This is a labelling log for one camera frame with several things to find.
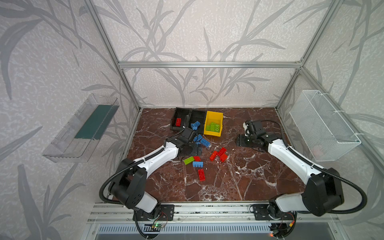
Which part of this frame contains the black bin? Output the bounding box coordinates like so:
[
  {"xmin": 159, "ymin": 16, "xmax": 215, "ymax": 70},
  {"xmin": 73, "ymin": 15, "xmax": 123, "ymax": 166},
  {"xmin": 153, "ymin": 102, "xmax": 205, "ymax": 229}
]
[
  {"xmin": 170, "ymin": 108, "xmax": 191, "ymax": 131},
  {"xmin": 188, "ymin": 110, "xmax": 207, "ymax": 135}
]

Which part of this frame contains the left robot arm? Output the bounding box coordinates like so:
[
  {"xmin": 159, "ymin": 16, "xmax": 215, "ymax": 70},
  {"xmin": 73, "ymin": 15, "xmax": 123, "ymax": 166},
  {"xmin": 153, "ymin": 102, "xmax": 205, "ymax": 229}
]
[{"xmin": 99, "ymin": 127, "xmax": 197, "ymax": 219}]

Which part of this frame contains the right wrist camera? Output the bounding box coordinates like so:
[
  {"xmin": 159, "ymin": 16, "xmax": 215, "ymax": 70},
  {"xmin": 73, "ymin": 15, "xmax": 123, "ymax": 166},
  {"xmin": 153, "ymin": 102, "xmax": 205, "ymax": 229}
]
[{"xmin": 243, "ymin": 123, "xmax": 249, "ymax": 133}]

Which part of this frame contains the yellow bin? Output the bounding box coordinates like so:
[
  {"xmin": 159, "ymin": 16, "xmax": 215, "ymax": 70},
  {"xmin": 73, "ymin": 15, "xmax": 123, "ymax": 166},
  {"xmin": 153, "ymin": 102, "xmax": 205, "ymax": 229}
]
[{"xmin": 204, "ymin": 111, "xmax": 224, "ymax": 137}]

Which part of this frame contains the red lego brick front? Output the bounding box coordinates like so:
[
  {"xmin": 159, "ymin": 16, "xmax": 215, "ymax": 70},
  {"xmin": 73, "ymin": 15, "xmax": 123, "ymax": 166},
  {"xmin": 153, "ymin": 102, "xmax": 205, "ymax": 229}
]
[{"xmin": 198, "ymin": 169, "xmax": 206, "ymax": 182}]

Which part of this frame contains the aluminium front rail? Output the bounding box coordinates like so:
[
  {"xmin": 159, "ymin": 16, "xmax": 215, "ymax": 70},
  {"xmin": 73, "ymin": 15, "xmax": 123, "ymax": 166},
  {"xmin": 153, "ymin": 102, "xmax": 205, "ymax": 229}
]
[{"xmin": 86, "ymin": 201, "xmax": 340, "ymax": 224}]

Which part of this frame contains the left black bin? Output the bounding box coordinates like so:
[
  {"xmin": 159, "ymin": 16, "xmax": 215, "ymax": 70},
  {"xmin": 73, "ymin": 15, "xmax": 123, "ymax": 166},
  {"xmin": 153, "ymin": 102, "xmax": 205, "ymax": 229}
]
[{"xmin": 170, "ymin": 108, "xmax": 191, "ymax": 131}]

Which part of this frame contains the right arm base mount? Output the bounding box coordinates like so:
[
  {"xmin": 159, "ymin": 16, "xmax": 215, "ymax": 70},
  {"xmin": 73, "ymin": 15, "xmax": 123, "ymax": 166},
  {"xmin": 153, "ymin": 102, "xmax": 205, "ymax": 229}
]
[{"xmin": 250, "ymin": 203, "xmax": 295, "ymax": 221}]

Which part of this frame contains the white wire basket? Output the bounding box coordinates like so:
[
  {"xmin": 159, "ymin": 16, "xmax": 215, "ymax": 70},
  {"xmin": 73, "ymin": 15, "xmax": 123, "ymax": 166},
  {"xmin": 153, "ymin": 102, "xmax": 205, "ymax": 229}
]
[{"xmin": 290, "ymin": 90, "xmax": 361, "ymax": 162}]

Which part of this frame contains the red lego brick pair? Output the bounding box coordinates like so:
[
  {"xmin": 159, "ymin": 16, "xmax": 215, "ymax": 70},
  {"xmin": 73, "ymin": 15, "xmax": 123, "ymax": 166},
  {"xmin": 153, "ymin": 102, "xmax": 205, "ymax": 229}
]
[{"xmin": 210, "ymin": 148, "xmax": 227, "ymax": 161}]

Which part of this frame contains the red lego brick small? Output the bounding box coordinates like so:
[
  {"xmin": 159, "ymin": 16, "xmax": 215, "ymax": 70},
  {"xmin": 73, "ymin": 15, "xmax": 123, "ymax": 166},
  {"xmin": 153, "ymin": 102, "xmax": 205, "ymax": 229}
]
[{"xmin": 220, "ymin": 154, "xmax": 228, "ymax": 163}]

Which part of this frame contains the blue lego brick front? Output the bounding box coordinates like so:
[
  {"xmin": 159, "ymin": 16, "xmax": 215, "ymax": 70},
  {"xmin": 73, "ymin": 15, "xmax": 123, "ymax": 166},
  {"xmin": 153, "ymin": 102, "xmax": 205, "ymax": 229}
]
[{"xmin": 193, "ymin": 161, "xmax": 204, "ymax": 168}]

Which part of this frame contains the middle black bin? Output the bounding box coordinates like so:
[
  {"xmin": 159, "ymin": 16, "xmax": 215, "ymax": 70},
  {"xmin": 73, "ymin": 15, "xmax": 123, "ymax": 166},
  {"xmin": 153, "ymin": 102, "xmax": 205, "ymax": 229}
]
[{"xmin": 188, "ymin": 110, "xmax": 207, "ymax": 135}]

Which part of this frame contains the green lego brick front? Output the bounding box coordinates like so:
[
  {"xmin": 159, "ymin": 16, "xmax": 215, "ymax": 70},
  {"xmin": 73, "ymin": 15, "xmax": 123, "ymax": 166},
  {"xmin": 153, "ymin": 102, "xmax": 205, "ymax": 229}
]
[{"xmin": 184, "ymin": 157, "xmax": 195, "ymax": 165}]

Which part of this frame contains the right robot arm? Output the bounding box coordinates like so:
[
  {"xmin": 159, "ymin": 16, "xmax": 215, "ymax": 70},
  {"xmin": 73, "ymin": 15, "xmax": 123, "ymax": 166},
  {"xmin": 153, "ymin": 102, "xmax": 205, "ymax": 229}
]
[{"xmin": 236, "ymin": 120, "xmax": 368, "ymax": 218}]

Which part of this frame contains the blue lego brick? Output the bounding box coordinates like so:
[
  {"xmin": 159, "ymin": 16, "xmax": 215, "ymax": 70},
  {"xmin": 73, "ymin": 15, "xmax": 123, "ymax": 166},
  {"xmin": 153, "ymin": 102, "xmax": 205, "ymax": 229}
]
[
  {"xmin": 191, "ymin": 121, "xmax": 201, "ymax": 131},
  {"xmin": 194, "ymin": 135, "xmax": 203, "ymax": 143},
  {"xmin": 193, "ymin": 161, "xmax": 204, "ymax": 168},
  {"xmin": 200, "ymin": 139, "xmax": 211, "ymax": 148}
]

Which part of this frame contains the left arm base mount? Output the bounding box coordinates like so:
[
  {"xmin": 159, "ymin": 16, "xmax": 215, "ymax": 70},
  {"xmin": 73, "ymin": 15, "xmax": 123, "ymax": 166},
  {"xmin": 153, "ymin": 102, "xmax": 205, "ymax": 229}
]
[{"xmin": 133, "ymin": 204, "xmax": 175, "ymax": 222}]

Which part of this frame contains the clear plastic wall tray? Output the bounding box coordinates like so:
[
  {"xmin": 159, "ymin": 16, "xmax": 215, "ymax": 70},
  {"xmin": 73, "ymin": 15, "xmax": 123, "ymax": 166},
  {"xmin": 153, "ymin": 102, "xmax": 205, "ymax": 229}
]
[{"xmin": 42, "ymin": 94, "xmax": 120, "ymax": 163}]

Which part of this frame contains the blue lego brick top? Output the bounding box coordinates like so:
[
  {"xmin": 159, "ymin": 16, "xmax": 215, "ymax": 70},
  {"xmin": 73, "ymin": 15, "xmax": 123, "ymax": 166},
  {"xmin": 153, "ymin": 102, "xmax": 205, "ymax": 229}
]
[{"xmin": 191, "ymin": 121, "xmax": 201, "ymax": 131}]

